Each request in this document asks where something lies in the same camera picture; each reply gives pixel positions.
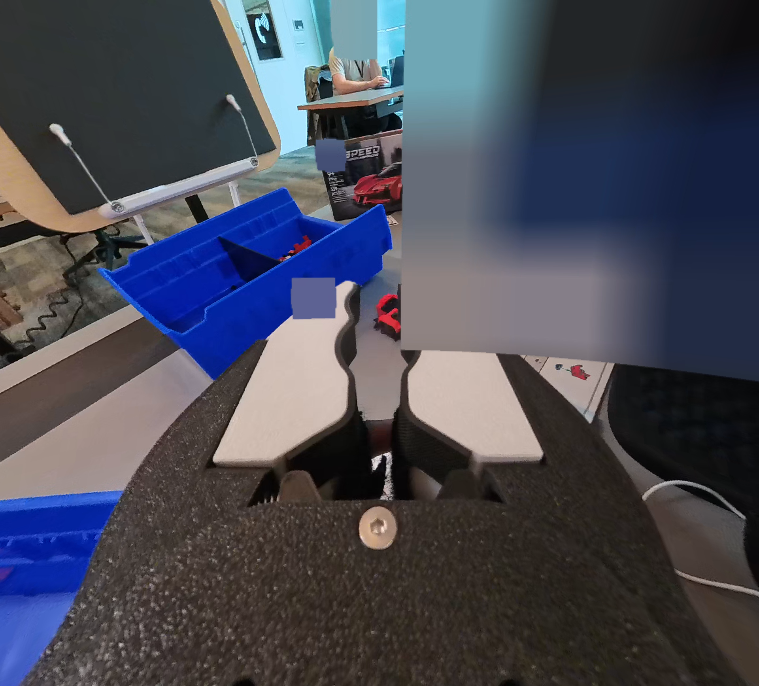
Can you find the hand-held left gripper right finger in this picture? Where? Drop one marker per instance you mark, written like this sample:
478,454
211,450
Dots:
468,401

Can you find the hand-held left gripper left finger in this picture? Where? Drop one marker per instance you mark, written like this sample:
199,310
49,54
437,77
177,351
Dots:
284,401

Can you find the blue bin with black divider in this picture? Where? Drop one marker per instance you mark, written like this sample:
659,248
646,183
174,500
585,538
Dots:
249,330

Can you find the red and black lego car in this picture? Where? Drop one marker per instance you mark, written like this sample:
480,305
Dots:
388,306

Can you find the pile of mixed lego pieces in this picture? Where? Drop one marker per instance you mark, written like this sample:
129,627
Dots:
299,247

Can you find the blue plastic bin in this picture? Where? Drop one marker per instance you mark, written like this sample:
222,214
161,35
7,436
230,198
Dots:
35,609

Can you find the lego instruction booklet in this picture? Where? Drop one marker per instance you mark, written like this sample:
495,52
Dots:
569,389

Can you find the black lego set box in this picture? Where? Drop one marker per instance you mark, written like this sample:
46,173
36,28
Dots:
373,188

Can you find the black chair armrest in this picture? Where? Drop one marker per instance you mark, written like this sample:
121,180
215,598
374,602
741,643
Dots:
682,431

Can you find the wooden book stand black board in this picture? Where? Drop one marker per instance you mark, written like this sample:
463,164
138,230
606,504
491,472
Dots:
118,45

